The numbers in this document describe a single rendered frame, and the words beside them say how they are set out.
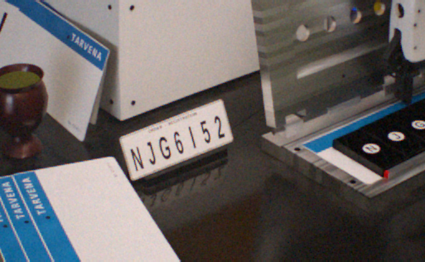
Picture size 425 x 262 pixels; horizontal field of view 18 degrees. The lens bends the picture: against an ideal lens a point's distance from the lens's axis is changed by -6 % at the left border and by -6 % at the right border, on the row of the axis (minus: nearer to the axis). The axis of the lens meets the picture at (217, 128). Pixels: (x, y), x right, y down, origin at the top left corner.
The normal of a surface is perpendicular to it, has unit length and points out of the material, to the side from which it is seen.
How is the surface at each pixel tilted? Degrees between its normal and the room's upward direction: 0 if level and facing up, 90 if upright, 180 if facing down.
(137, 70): 90
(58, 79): 69
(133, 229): 0
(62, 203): 0
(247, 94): 0
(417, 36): 88
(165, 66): 90
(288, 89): 79
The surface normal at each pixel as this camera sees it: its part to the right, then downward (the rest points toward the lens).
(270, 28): 0.61, 0.20
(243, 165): 0.00, -0.88
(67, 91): -0.77, -0.06
